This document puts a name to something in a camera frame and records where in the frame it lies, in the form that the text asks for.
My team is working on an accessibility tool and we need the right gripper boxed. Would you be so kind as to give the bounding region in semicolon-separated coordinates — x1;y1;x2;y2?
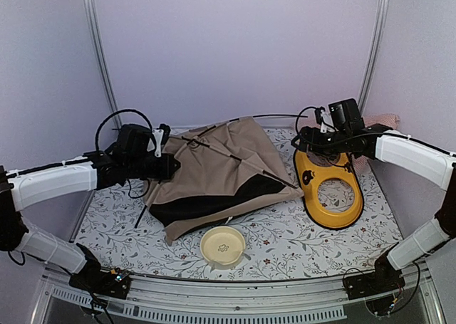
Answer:
291;126;350;161

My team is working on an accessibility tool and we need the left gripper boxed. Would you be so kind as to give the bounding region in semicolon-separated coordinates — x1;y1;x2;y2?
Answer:
126;152;180;179

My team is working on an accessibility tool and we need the yellow double bowl holder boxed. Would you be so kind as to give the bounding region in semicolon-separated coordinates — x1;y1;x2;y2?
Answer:
294;150;364;230

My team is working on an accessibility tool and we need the pink checkered cushion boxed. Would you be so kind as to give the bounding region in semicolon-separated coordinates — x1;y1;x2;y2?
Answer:
363;113;400;130

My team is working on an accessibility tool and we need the beige pet tent fabric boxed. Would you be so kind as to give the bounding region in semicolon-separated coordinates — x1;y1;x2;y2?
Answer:
142;119;304;246

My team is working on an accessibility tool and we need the black tent pole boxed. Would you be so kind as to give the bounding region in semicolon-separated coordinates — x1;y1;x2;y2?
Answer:
227;113;308;122
134;126;299;229

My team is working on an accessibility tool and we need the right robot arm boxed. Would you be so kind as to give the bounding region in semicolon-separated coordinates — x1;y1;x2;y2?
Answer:
291;124;455;293

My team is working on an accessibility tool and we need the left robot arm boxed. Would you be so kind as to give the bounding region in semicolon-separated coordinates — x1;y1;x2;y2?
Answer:
1;150;180;291

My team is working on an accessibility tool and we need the cream paw print bowl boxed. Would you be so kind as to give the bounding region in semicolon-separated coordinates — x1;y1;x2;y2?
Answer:
199;226;247;270

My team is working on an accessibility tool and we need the floral table mat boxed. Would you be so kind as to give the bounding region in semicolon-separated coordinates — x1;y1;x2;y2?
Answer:
76;170;401;281

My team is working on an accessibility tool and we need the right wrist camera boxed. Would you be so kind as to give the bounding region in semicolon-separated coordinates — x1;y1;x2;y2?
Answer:
314;107;337;134

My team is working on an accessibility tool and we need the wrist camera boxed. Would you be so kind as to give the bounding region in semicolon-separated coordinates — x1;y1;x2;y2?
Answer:
148;123;170;158
314;107;337;134

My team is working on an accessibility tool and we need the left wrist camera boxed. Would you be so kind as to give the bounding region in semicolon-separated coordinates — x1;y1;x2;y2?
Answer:
148;123;170;158

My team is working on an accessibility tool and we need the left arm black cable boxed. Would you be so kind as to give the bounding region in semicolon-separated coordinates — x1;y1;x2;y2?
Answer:
94;109;157;150

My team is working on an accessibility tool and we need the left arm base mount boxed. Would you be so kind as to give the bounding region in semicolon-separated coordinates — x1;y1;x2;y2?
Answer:
69;268;132;300

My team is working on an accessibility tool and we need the right aluminium frame post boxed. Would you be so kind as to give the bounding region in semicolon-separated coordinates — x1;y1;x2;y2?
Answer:
358;0;390;113

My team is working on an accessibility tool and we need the aluminium frame post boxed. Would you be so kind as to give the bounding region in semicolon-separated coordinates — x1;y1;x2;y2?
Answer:
358;0;390;113
83;0;119;113

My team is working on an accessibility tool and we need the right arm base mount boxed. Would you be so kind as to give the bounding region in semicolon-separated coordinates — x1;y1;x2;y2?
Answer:
342;271;405;316

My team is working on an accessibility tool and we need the front aluminium rail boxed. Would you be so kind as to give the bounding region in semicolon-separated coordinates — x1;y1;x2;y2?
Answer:
31;263;446;323

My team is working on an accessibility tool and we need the left aluminium frame post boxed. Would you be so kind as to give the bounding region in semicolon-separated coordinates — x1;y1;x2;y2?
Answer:
83;0;119;113

